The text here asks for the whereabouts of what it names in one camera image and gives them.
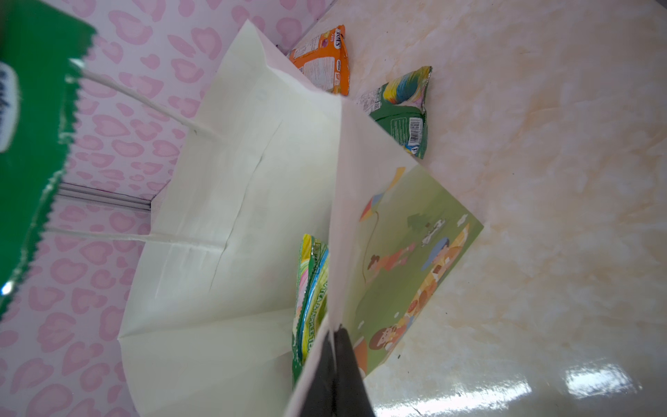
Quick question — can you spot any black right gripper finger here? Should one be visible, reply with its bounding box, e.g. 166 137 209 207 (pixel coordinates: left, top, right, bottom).
296 328 375 417

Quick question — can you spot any green yellow candy bag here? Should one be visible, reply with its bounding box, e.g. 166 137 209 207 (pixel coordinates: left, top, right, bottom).
292 235 329 386

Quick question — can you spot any white paper bag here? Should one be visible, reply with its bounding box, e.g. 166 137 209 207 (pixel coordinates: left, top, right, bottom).
118 23 482 416

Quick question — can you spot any green Fox's spring tea bag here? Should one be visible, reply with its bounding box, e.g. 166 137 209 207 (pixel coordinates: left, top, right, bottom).
1 1 96 312

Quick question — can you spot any green rainbow candy bag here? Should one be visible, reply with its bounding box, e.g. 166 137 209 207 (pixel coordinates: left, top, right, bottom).
356 66 433 159

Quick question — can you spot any orange candy bag upper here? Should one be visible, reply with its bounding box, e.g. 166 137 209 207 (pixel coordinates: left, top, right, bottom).
288 25 350 97

